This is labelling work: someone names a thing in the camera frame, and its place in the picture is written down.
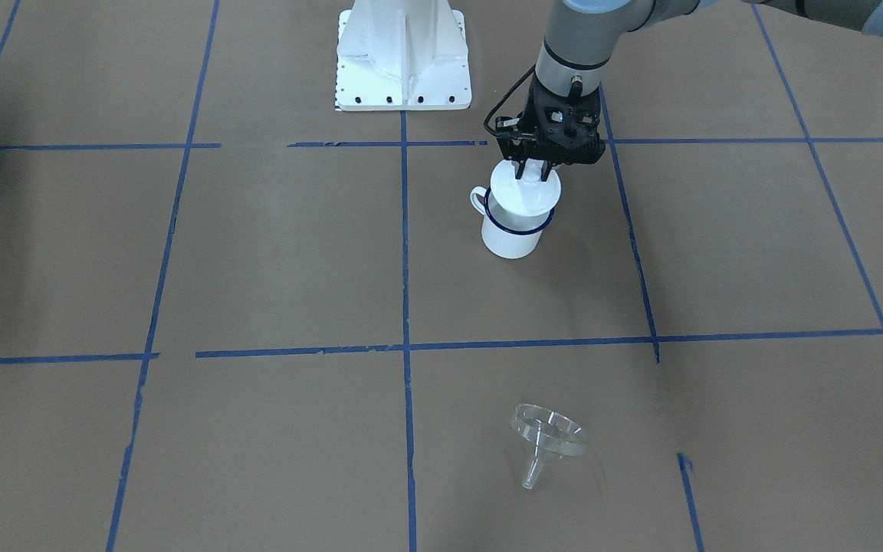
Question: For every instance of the clear plastic funnel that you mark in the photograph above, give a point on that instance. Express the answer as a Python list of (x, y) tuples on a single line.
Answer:
[(551, 435)]

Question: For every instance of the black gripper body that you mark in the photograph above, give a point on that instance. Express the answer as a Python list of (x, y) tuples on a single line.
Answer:
[(518, 143)]

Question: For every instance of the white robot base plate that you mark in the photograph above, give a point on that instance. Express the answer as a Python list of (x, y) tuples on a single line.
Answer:
[(402, 55)]

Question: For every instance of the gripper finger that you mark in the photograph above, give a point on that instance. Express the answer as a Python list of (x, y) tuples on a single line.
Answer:
[(520, 168), (545, 170)]

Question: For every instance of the white ceramic lid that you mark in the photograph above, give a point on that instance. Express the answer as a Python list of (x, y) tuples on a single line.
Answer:
[(528, 195)]

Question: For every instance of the white enamel mug blue rim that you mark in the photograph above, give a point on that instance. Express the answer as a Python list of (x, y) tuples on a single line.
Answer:
[(505, 234)]

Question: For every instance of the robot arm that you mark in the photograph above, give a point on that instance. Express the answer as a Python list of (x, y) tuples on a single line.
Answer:
[(581, 36)]

